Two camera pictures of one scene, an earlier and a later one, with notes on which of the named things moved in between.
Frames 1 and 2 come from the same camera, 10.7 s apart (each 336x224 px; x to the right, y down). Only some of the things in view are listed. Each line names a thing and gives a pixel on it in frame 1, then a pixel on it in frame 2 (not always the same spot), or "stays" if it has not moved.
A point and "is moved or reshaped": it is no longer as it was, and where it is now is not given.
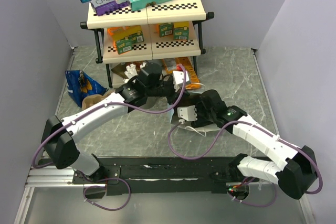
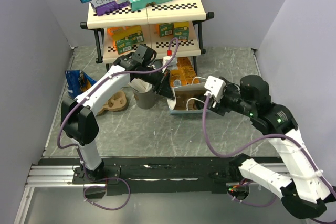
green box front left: [124, 46] stays
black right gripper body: [205, 117] → [231, 100]
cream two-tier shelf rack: [169, 30] stays
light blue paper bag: [175, 121] is moved or reshaped
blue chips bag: [80, 84] stays
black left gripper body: [168, 91] → [155, 78]
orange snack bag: [194, 83] stays
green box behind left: [137, 37] stays
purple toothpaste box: [109, 1] stays
